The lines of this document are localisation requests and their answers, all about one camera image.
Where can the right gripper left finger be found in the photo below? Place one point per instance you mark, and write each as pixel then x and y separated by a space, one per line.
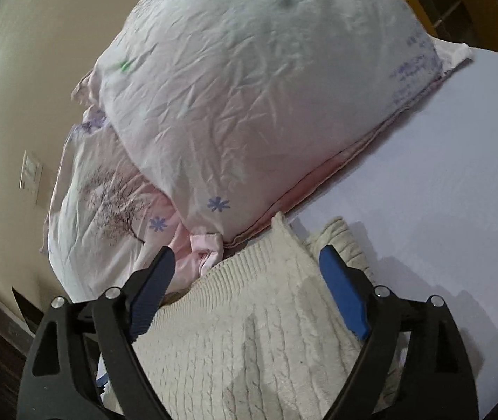
pixel 82 364

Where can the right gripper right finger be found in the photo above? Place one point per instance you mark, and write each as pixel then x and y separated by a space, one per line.
pixel 413 363

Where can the lavender bed sheet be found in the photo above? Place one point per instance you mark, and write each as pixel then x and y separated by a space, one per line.
pixel 422 204

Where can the beige knitted sweater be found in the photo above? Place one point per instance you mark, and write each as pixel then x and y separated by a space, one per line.
pixel 257 337

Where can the pink floral pillow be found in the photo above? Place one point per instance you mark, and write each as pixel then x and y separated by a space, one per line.
pixel 239 109
pixel 106 220

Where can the white wall switch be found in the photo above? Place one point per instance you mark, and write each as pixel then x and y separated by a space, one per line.
pixel 30 173

